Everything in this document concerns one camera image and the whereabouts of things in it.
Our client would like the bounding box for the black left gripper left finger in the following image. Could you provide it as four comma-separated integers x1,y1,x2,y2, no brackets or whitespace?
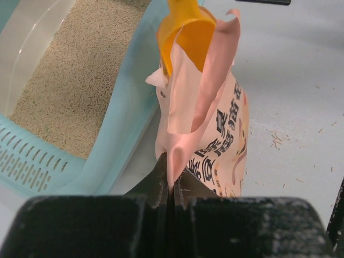
5,154,168,257

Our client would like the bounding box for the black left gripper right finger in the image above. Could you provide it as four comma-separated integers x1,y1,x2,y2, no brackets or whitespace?
174,171,335,257

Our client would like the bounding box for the pink cat litter bag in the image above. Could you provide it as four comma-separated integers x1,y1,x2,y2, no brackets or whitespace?
146,9,249,197

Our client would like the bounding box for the teal and beige litter box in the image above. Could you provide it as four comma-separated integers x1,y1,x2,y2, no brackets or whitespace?
1,1,168,197

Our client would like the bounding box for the yellow plastic litter scoop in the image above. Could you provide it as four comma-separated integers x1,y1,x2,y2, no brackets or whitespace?
156,0,216,76

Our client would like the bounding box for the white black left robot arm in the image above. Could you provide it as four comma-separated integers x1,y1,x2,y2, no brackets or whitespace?
1,154,343,257

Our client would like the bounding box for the beige cat litter in box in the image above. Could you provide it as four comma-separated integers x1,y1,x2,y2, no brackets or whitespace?
10,0,148,159

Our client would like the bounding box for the black t-shaped plastic part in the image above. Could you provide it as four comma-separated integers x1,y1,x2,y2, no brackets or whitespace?
237,0,291,6

